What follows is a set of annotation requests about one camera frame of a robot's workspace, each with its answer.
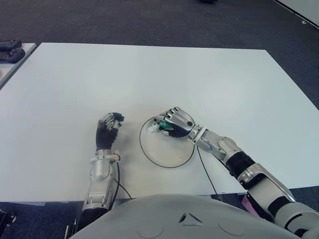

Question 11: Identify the grey metal bar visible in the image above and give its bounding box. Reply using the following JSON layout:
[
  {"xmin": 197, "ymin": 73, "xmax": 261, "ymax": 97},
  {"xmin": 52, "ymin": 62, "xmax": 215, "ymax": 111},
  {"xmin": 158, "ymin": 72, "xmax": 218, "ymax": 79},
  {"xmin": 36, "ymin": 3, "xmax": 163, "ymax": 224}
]
[{"xmin": 65, "ymin": 224, "xmax": 77, "ymax": 239}]

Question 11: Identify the green toothpaste tube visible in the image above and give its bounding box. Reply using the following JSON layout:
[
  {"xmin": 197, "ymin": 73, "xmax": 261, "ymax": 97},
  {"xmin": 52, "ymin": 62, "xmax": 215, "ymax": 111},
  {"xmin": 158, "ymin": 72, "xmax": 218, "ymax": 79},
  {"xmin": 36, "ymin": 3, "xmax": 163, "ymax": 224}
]
[{"xmin": 147, "ymin": 121, "xmax": 175, "ymax": 136}]

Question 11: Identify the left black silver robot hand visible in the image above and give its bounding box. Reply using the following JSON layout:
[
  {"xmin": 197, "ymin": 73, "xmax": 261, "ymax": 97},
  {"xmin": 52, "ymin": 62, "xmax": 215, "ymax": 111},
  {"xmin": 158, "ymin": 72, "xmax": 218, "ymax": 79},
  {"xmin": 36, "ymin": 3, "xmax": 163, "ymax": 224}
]
[{"xmin": 96, "ymin": 112, "xmax": 125, "ymax": 151}]

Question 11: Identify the grey robot torso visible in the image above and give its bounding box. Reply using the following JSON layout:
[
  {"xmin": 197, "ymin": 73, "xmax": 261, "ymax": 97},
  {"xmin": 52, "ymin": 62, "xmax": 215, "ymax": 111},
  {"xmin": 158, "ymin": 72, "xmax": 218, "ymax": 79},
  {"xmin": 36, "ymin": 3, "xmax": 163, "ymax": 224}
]
[{"xmin": 68, "ymin": 194, "xmax": 300, "ymax": 239}]

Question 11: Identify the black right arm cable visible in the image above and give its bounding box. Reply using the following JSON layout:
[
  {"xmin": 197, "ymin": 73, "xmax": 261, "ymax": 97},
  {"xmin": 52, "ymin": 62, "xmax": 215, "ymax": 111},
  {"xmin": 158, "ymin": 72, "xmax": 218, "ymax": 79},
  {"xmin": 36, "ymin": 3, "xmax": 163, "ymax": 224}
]
[{"xmin": 196, "ymin": 145, "xmax": 223, "ymax": 201}]

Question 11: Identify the white desk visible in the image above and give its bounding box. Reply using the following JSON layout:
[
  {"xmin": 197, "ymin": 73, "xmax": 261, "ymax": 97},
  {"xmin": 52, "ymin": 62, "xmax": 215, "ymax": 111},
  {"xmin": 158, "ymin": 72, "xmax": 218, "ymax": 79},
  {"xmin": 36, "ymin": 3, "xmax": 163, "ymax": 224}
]
[{"xmin": 273, "ymin": 0, "xmax": 319, "ymax": 29}]

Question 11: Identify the black device on floor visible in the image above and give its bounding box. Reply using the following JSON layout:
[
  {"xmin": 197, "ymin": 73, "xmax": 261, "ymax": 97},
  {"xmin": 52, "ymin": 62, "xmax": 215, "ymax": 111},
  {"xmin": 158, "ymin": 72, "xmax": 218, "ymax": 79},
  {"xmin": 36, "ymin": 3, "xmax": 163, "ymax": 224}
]
[{"xmin": 0, "ymin": 208, "xmax": 17, "ymax": 227}]

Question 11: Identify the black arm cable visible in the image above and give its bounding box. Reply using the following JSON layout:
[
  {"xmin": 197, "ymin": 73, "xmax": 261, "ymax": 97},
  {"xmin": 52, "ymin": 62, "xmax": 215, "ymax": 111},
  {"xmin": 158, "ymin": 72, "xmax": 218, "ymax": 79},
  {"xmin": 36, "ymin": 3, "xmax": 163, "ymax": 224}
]
[
  {"xmin": 113, "ymin": 159, "xmax": 133, "ymax": 200},
  {"xmin": 196, "ymin": 145, "xmax": 223, "ymax": 201}
]

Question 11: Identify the white side table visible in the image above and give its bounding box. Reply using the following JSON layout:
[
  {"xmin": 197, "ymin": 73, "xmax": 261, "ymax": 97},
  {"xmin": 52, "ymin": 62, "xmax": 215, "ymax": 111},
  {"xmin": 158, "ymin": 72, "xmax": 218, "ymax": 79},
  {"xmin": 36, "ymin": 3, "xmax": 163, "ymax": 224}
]
[{"xmin": 0, "ymin": 42, "xmax": 38, "ymax": 89}]

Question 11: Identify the white plate with black rim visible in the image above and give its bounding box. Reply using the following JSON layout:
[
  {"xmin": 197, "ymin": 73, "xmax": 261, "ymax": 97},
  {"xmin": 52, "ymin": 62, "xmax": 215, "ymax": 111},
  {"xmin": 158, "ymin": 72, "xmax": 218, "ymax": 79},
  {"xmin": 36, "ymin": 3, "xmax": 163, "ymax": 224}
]
[{"xmin": 139, "ymin": 117, "xmax": 199, "ymax": 169}]

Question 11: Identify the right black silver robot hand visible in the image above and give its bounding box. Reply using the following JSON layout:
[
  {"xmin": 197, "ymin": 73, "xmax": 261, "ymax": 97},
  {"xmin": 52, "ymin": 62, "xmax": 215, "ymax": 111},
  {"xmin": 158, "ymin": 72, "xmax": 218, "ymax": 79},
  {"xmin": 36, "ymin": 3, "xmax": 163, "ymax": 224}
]
[{"xmin": 152, "ymin": 106, "xmax": 197, "ymax": 139}]

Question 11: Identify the pink paper sheet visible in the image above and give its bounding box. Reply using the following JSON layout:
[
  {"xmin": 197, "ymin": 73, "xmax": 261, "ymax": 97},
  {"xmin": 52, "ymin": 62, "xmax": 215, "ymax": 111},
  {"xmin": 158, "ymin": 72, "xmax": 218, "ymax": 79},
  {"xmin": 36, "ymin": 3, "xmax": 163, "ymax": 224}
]
[{"xmin": 241, "ymin": 195, "xmax": 260, "ymax": 215}]

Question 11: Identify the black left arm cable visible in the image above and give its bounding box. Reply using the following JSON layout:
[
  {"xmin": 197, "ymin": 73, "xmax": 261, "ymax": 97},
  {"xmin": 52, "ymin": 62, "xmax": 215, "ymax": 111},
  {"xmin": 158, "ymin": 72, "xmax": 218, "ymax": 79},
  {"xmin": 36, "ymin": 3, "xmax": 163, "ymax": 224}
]
[{"xmin": 113, "ymin": 159, "xmax": 133, "ymax": 200}]

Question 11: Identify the black game controller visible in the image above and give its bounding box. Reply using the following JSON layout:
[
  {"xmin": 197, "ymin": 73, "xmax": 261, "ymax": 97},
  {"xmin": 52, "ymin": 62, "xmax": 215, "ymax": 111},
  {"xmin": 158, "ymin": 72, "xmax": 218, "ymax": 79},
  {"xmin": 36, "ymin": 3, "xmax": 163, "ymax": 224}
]
[
  {"xmin": 0, "ymin": 48, "xmax": 26, "ymax": 63},
  {"xmin": 0, "ymin": 38, "xmax": 22, "ymax": 49}
]

